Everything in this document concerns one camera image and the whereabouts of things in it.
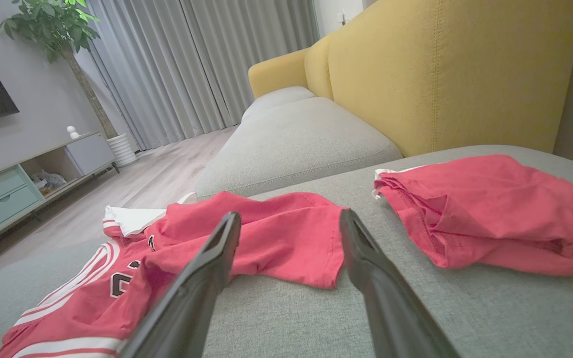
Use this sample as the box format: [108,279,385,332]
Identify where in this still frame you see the green leafy indoor tree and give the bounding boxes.
[0,0,118,140]

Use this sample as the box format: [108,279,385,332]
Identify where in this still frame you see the wide yellow sofa backrest cushion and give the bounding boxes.
[327,0,573,158]

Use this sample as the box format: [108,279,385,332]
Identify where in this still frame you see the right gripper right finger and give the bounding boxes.
[339,208,461,358]

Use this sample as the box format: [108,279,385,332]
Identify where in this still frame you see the red white basketball jersey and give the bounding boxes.
[0,191,348,358]

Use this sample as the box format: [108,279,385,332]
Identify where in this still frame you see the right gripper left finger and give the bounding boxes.
[119,211,242,358]

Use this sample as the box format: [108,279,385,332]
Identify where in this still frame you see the grey pleated curtain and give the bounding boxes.
[87,0,240,152]
[180,0,321,130]

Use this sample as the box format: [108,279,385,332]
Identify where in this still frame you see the yellow sofa armrest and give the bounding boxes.
[248,48,311,99]

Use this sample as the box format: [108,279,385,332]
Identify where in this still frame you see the white ribbed plant pot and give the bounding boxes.
[106,132,139,169]

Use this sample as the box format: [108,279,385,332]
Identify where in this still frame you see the narrow yellow sofa backrest cushion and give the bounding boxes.
[303,34,338,101]

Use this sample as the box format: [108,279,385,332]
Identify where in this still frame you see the red Bulls basketball shorts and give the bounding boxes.
[372,154,573,277]

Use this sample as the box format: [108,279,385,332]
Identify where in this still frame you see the grey white soft toy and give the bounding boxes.
[29,170,67,196]

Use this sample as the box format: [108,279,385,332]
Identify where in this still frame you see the large grey sofa seat cushion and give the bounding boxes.
[0,144,573,358]

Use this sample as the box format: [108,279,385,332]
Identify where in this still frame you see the white low TV cabinet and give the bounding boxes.
[0,131,119,258]

